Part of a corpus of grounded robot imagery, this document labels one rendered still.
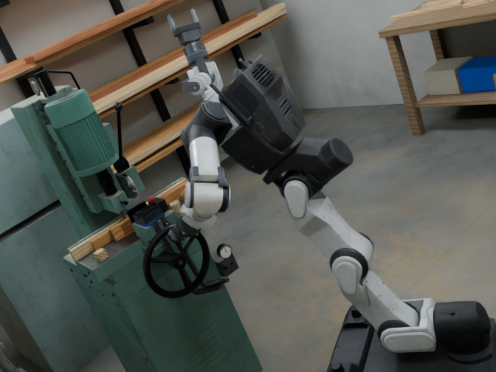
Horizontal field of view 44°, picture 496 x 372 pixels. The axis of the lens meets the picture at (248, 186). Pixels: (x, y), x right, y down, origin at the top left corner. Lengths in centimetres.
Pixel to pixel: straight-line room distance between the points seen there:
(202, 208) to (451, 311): 105
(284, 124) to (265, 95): 12
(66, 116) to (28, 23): 267
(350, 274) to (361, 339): 46
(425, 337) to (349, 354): 36
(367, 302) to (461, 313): 33
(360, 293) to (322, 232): 27
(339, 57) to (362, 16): 52
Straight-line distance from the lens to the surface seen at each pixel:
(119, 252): 250
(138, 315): 260
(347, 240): 229
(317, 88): 625
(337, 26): 579
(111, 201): 258
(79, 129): 247
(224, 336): 285
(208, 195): 181
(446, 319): 242
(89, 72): 522
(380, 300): 241
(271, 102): 207
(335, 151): 211
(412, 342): 244
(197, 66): 250
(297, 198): 219
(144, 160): 492
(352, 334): 272
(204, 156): 187
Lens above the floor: 182
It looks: 21 degrees down
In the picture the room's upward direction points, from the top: 22 degrees counter-clockwise
